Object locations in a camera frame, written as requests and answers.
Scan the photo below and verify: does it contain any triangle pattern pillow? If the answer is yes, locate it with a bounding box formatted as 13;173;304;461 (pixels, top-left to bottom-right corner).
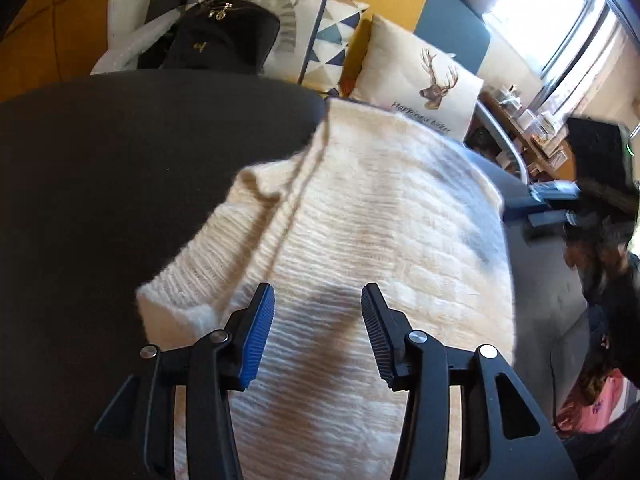
189;0;371;92

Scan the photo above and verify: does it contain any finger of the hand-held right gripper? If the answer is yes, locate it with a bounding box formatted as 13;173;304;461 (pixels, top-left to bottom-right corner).
521;208;582;229
527;181;582;203

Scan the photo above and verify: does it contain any wooden side desk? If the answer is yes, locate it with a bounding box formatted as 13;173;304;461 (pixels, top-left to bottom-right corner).
480;90;576;181

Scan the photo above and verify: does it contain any pink cloth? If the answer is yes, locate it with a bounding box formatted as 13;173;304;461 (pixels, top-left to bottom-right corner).
556;372;626;433

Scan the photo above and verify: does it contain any pale sheer curtain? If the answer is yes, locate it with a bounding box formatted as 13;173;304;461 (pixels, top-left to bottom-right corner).
540;20;640;126

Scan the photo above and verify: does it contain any cream knit sweater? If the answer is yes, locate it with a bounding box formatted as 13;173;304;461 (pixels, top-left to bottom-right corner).
136;97;517;480

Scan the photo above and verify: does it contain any person's body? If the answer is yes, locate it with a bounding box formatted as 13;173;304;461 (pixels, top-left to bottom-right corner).
565;255;640;480

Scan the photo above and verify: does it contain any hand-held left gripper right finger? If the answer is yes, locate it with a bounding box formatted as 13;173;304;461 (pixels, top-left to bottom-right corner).
361;282;581;480

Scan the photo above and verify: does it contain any deer print pillow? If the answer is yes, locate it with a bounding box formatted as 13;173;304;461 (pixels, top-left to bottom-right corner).
349;14;485;142

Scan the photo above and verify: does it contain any grey yellow blue sofa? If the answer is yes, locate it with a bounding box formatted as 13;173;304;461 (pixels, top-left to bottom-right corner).
90;0;531;191

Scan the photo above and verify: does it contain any orange wooden wardrobe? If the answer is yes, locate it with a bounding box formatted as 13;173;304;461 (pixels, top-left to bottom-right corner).
0;0;118;106

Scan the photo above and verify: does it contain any black handbag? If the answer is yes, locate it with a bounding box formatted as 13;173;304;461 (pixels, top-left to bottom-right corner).
137;0;281;78

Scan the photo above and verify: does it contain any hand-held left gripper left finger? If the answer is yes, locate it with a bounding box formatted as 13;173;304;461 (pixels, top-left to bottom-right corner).
94;282;277;480

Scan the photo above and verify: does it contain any window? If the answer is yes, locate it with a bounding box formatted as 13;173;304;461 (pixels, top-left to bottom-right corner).
482;0;613;81

